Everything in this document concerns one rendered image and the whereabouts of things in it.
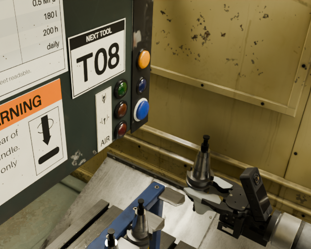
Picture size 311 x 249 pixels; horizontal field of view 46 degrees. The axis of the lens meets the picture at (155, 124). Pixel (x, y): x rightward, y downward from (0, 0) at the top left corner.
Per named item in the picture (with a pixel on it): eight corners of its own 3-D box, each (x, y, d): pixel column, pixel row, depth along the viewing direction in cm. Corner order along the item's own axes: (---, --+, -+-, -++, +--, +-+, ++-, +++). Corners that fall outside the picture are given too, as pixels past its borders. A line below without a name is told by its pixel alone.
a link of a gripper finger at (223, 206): (199, 208, 81) (239, 220, 79) (200, 202, 80) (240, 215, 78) (204, 194, 85) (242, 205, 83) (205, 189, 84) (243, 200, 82)
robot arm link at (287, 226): (295, 235, 73) (305, 211, 79) (272, 225, 75) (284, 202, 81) (285, 260, 77) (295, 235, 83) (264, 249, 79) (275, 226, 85)
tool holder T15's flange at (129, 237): (134, 226, 95) (134, 219, 93) (155, 234, 93) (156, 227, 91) (122, 243, 90) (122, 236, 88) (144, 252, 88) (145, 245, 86)
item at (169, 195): (188, 198, 103) (188, 195, 103) (179, 209, 99) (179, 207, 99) (167, 188, 106) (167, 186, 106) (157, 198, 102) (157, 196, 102)
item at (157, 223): (168, 222, 95) (168, 220, 95) (157, 235, 91) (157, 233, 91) (145, 210, 98) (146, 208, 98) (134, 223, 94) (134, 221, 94)
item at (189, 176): (194, 170, 90) (195, 162, 89) (216, 180, 87) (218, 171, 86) (181, 184, 85) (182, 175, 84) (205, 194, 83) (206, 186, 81)
